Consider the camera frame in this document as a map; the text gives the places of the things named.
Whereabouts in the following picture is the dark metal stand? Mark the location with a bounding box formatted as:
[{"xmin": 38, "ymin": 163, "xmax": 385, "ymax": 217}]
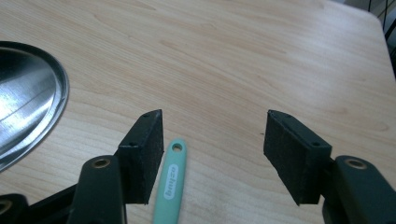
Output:
[{"xmin": 367, "ymin": 0, "xmax": 396, "ymax": 41}]

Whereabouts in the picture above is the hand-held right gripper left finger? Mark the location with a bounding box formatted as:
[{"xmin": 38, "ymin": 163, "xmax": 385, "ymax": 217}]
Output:
[{"xmin": 65, "ymin": 108, "xmax": 165, "ymax": 224}]

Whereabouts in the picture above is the mint green tool handle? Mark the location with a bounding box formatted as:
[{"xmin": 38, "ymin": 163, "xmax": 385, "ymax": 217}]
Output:
[{"xmin": 151, "ymin": 138, "xmax": 188, "ymax": 224}]

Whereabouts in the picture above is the stainless steel bowl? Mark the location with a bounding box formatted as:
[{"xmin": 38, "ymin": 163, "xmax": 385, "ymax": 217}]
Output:
[{"xmin": 0, "ymin": 40, "xmax": 70, "ymax": 173}]

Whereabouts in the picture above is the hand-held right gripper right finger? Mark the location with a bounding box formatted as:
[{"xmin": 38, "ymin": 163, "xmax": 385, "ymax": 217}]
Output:
[{"xmin": 262, "ymin": 109, "xmax": 396, "ymax": 224}]

